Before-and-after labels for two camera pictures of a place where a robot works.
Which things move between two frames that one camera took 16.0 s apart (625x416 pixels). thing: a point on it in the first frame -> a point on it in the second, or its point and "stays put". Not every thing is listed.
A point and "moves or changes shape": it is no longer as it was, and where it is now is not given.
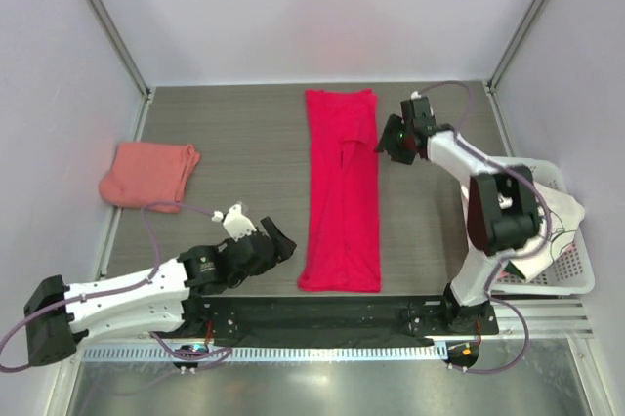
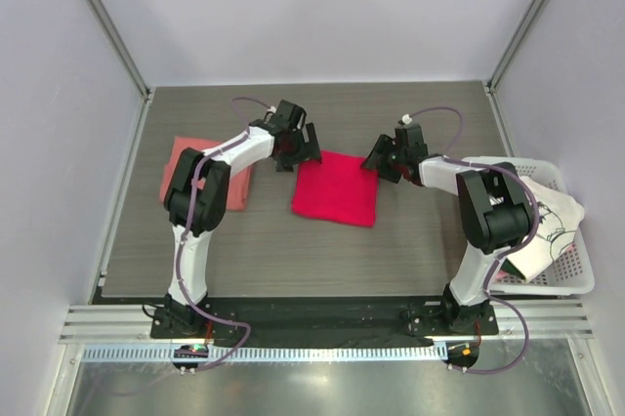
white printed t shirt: (564, 213) stays put
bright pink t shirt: (342, 249) moves or changes shape
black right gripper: (393, 125) -> (384, 145)
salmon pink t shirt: (145, 173) -> (239, 182)
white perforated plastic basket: (570, 272) stays put
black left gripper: (283, 246) -> (308, 150)
